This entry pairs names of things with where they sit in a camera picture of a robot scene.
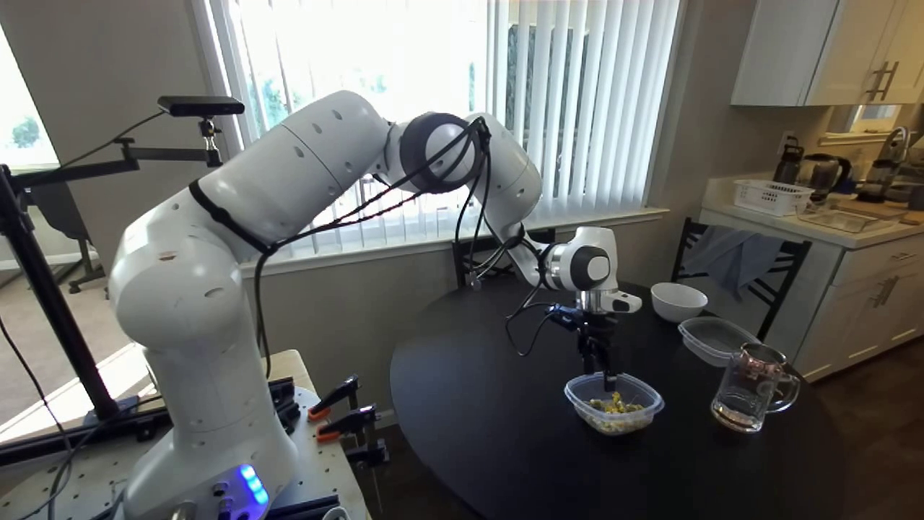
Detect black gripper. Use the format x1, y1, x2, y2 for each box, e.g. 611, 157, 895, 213
575, 314, 621, 392

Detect clear lunch box with candy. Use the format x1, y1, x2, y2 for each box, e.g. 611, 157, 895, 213
559, 371, 667, 440

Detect yellow candy pile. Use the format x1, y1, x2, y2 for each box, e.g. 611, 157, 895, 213
586, 388, 650, 420

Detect white ceramic bowl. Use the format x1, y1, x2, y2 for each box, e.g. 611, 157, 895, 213
650, 280, 709, 324

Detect empty clear plastic container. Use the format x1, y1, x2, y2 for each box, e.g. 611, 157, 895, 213
674, 314, 761, 371

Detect clear glass mug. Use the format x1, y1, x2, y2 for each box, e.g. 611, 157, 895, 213
706, 342, 804, 436

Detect black wooden chair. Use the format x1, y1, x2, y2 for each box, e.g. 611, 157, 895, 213
451, 229, 558, 290

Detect blue-grey cloth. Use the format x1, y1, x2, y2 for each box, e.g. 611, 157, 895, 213
685, 226, 790, 300

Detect black chair with cloth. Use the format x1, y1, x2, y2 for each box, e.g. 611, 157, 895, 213
670, 216, 813, 342

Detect white plastic basket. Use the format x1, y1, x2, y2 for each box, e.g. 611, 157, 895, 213
732, 176, 817, 216

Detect black orange-tipped clamp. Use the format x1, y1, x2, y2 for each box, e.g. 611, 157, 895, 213
309, 376, 363, 421
315, 402, 380, 449

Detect white vertical window blinds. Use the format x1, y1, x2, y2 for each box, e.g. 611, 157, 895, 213
204, 0, 687, 265

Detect white kitchen counter cabinet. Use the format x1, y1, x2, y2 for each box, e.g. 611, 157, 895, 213
699, 176, 924, 384

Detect dark bottle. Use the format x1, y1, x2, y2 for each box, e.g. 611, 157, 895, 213
774, 129, 804, 184

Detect robot mounting table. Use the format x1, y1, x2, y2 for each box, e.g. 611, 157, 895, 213
0, 346, 373, 520

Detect black kettle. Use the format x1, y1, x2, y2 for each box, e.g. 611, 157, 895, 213
794, 151, 858, 200

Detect white upper cabinet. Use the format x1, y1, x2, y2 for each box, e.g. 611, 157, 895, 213
731, 0, 924, 111

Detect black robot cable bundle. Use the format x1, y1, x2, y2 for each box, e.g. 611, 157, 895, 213
251, 113, 581, 381

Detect black stereo camera bar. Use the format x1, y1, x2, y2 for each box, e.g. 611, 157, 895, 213
155, 92, 247, 121

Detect black camera tripod stand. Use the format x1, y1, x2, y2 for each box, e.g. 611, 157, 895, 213
0, 113, 228, 470

